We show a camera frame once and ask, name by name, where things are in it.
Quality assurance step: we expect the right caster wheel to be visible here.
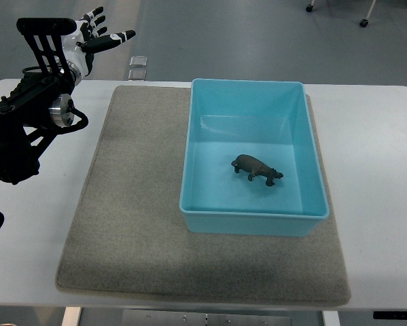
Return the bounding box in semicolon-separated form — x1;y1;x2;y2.
359;19;369;28

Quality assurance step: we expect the white table leg right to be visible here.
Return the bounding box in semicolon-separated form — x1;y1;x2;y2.
322;310;341;326

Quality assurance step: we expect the upper floor outlet plate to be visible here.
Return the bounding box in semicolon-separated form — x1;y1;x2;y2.
129;56;147;67

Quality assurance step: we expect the floor outlet plate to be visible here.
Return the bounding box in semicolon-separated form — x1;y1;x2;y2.
129;56;147;67
128;69;147;81

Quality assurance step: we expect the black table control panel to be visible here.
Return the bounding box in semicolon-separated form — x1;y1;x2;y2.
373;311;407;321

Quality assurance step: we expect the lower floor outlet plate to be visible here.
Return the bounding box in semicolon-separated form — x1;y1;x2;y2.
128;69;147;81

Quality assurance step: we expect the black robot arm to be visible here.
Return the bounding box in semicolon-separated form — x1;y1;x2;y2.
0;18;88;185

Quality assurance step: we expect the grey felt mat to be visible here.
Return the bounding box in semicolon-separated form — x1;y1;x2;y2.
56;86;351;306

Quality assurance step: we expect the white table leg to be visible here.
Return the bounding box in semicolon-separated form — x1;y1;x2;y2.
322;310;341;326
61;307;82;326

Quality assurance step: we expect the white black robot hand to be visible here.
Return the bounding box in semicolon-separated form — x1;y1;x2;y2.
61;6;136;86

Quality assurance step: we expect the white table leg left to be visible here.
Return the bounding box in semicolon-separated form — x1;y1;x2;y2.
61;307;82;326

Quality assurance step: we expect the brown hippo toy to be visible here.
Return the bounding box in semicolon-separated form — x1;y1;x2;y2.
231;154;284;187

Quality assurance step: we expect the blue plastic box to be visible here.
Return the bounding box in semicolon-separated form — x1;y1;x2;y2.
179;79;330;236

